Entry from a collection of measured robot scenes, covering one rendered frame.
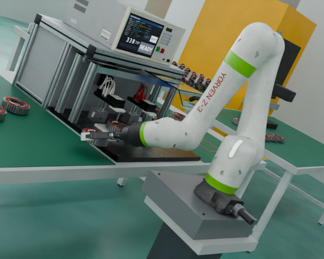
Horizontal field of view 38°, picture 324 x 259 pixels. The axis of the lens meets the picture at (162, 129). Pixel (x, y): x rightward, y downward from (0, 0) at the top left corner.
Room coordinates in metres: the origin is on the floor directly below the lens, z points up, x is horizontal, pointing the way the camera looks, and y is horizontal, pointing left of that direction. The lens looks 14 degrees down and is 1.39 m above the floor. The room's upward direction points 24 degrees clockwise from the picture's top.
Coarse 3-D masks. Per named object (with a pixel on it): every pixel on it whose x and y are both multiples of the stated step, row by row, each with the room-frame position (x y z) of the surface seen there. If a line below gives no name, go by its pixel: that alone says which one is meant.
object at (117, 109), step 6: (102, 96) 2.11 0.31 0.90; (108, 96) 2.10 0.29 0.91; (114, 96) 2.11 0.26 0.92; (102, 102) 2.14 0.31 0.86; (108, 102) 2.08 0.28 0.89; (114, 102) 2.07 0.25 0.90; (120, 102) 2.09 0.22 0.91; (96, 108) 2.12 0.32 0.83; (114, 108) 2.06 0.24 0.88; (120, 108) 2.10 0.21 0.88
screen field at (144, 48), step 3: (141, 42) 2.20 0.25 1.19; (144, 42) 2.21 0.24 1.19; (141, 45) 2.20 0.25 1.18; (144, 45) 2.22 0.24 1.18; (147, 45) 2.24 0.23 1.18; (150, 45) 2.25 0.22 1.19; (153, 45) 2.27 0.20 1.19; (138, 48) 2.19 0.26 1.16; (141, 48) 2.21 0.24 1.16; (144, 48) 2.23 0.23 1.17; (147, 48) 2.24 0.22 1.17; (150, 48) 2.26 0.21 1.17; (153, 48) 2.28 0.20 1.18; (138, 51) 2.20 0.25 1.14; (141, 51) 2.22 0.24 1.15; (144, 51) 2.23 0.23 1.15; (147, 51) 2.25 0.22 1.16; (150, 51) 2.27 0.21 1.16; (150, 54) 2.28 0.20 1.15
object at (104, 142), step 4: (84, 128) 1.77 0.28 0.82; (88, 128) 1.78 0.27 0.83; (84, 132) 1.73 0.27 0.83; (88, 132) 1.74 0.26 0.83; (80, 136) 1.74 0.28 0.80; (84, 140) 1.71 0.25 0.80; (88, 140) 1.70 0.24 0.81; (92, 140) 1.71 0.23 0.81; (96, 140) 1.71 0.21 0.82; (100, 140) 1.71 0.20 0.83; (104, 140) 1.73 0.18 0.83; (108, 140) 1.75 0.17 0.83; (92, 144) 1.71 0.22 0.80; (96, 144) 1.71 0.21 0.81; (100, 144) 1.72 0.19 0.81; (104, 144) 1.73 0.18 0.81
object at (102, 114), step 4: (92, 108) 2.12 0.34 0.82; (92, 112) 2.12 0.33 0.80; (96, 112) 2.10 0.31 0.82; (100, 112) 2.12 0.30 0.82; (104, 112) 2.14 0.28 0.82; (88, 116) 2.12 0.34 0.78; (96, 116) 2.10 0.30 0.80; (100, 116) 2.13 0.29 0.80; (104, 116) 2.15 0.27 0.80; (92, 120) 2.11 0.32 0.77; (96, 120) 2.11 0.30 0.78; (100, 120) 2.14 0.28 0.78; (104, 120) 2.16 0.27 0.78
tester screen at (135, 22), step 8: (128, 24) 2.09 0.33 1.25; (136, 24) 2.13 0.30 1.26; (144, 24) 2.17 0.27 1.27; (152, 24) 2.22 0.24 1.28; (128, 32) 2.11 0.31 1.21; (136, 32) 2.15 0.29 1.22; (144, 32) 2.19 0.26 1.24; (152, 32) 2.23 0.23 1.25; (120, 40) 2.08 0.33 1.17; (136, 40) 2.16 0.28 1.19; (144, 40) 2.21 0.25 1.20; (128, 48) 2.14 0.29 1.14
